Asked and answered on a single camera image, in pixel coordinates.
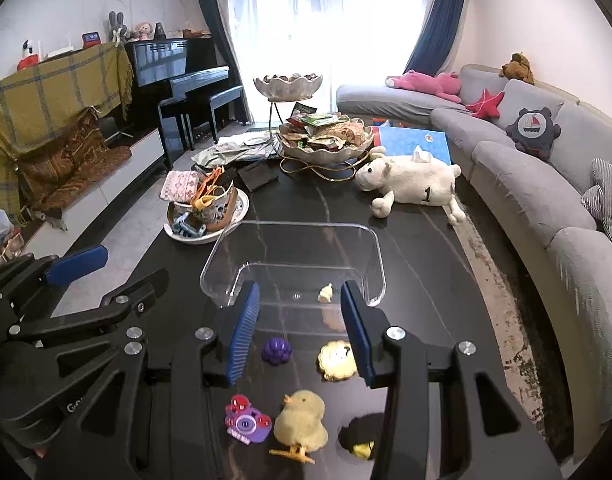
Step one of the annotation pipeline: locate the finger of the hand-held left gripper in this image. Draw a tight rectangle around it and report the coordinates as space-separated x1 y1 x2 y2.
0 245 110 312
5 267 171 350

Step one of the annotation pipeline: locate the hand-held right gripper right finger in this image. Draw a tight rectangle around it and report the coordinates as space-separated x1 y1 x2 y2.
340 281 563 480

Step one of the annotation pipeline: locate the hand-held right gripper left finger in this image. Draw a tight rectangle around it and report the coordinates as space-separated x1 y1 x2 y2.
36 281 262 480

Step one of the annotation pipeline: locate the yellow cookie rabbit keychain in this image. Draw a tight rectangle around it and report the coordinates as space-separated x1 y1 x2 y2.
317 340 359 382

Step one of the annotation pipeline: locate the purple grape toy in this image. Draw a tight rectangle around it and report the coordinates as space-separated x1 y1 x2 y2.
262 336 293 366

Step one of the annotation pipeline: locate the purple camera toy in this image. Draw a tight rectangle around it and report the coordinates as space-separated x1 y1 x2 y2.
224 394 273 445

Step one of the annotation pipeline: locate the yellow plush chick toy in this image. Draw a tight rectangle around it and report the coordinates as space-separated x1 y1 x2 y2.
268 390 329 463

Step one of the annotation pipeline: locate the black bowl with green toy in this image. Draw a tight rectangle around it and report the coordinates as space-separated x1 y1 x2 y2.
337 412 387 461

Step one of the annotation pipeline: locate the clear plastic container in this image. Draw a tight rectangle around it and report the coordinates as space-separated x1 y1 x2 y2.
200 220 387 308

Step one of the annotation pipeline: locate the black marble desktop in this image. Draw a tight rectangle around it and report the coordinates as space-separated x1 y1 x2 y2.
51 155 552 480

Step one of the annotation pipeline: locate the blue toy car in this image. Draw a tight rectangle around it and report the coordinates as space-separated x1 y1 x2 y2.
172 212 207 238

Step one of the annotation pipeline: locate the white low cabinet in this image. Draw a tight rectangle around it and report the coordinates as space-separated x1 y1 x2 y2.
23 127 169 256

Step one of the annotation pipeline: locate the brown patterned cloth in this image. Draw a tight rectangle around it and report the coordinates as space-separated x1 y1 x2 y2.
16 110 134 221

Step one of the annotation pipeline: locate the white oval plate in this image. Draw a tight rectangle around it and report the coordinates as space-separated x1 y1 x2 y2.
164 187 250 246

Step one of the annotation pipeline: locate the blue patterned ceramic cup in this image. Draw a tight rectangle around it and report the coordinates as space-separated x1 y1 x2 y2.
167 180 237 233

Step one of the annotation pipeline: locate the pink patterned pouch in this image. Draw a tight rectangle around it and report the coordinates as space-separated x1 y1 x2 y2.
160 170 204 205

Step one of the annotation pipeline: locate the orange snack packet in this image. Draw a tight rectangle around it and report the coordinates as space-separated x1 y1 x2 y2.
191 167 227 211

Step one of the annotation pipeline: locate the mottled floor rug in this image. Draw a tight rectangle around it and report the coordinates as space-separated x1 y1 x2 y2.
451 180 577 461

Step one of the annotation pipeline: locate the black box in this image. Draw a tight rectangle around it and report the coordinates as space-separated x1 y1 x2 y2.
236 162 279 192

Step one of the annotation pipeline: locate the white plush sheep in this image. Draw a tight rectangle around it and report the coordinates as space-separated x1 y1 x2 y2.
354 145 468 226

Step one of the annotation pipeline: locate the yellow plaid blanket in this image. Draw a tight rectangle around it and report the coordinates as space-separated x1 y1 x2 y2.
0 42 134 221

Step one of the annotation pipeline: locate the folded newspaper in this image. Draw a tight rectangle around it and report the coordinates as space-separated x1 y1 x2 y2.
191 132 279 167

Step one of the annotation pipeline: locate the blue book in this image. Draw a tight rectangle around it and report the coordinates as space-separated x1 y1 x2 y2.
373 125 454 166

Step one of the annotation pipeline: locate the black piano bench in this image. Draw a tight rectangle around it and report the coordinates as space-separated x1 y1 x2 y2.
157 85 249 153

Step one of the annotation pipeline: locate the pile of snack packets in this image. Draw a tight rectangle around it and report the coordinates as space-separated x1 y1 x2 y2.
278 102 372 153

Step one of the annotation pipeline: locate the white router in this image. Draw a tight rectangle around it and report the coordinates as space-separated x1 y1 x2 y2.
43 32 76 61

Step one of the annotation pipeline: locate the black upright piano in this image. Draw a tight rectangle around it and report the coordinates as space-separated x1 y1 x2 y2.
123 35 247 166

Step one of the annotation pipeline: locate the grey curved sofa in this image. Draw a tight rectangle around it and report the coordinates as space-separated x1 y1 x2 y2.
336 63 612 428

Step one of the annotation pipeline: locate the grey plush bunny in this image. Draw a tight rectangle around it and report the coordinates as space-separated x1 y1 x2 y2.
108 10 132 45

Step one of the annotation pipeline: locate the small scalloped white bowl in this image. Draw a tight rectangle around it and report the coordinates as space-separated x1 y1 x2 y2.
252 73 324 102

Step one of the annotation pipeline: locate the pink plush bear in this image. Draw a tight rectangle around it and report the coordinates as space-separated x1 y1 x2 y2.
385 70 463 104

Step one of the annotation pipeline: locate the red star plush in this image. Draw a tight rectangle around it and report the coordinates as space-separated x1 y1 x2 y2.
465 88 506 120

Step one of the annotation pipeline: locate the blue curtain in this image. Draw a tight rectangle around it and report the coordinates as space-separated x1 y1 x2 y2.
403 0 469 78
188 0 252 126

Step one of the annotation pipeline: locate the navy ship wheel cushion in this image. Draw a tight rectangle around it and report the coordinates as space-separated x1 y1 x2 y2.
505 106 562 161

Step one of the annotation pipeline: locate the grey striped pillow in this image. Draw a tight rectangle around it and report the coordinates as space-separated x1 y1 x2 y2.
580 157 612 248

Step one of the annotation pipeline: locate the brown plush dog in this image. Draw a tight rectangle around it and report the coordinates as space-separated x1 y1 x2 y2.
499 52 535 86

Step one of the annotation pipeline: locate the white sheer curtain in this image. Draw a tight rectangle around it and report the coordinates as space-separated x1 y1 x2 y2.
211 0 434 126

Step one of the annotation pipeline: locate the white and red camera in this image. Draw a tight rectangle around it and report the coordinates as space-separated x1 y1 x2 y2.
17 39 41 71

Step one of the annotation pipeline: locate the gold wire bowl stand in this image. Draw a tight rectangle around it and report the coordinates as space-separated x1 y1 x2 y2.
266 100 372 181

